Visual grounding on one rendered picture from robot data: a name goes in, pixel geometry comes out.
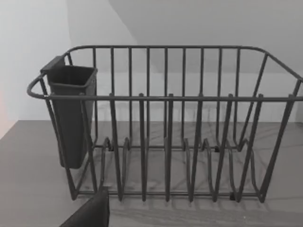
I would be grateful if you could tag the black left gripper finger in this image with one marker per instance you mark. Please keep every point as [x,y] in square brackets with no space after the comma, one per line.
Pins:
[94,212]

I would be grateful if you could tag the dark grey cutlery holder cup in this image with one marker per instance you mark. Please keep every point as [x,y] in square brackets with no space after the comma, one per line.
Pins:
[71,113]

